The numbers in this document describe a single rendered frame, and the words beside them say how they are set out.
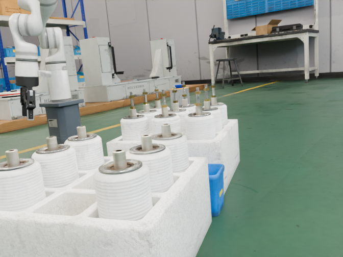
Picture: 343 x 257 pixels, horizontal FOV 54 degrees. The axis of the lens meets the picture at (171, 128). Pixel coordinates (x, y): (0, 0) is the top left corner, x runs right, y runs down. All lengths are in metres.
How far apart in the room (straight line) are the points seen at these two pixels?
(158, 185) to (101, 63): 3.28
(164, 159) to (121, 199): 0.15
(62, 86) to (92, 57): 2.39
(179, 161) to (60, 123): 0.90
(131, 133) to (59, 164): 0.42
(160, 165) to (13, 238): 0.29
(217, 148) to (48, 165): 0.50
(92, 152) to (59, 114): 0.72
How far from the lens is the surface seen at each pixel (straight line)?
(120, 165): 0.58
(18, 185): 0.69
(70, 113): 1.59
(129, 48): 7.93
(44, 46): 1.61
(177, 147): 0.76
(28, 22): 1.23
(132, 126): 1.13
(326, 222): 0.95
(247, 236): 0.86
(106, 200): 0.57
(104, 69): 3.90
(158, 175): 0.66
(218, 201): 0.95
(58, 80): 1.59
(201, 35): 6.81
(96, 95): 3.96
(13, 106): 3.17
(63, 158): 0.78
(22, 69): 1.23
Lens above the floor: 0.42
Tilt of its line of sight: 11 degrees down
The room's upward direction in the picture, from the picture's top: 5 degrees counter-clockwise
